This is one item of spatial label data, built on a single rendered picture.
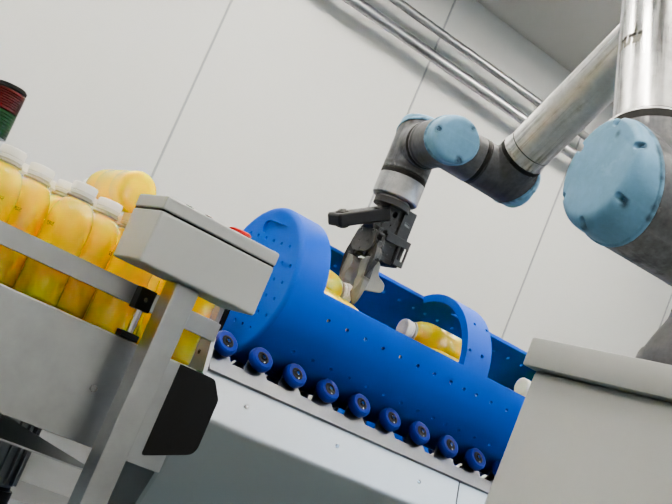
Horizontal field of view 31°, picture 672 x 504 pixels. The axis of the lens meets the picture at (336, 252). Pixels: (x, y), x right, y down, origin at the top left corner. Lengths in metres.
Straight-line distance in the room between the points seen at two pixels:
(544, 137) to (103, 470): 0.97
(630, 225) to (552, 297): 5.58
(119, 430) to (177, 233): 0.29
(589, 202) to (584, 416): 0.26
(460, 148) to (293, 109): 3.82
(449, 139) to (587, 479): 0.87
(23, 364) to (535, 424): 0.72
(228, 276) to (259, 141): 4.13
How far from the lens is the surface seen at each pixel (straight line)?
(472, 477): 2.36
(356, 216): 2.23
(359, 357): 2.13
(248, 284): 1.76
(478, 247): 6.66
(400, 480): 2.23
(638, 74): 1.65
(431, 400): 2.25
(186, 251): 1.71
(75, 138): 5.47
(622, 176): 1.47
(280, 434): 2.07
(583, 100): 2.13
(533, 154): 2.19
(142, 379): 1.74
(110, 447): 1.74
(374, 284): 2.25
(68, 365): 1.79
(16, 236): 1.76
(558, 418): 1.54
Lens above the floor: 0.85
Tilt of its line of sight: 9 degrees up
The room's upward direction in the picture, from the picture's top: 23 degrees clockwise
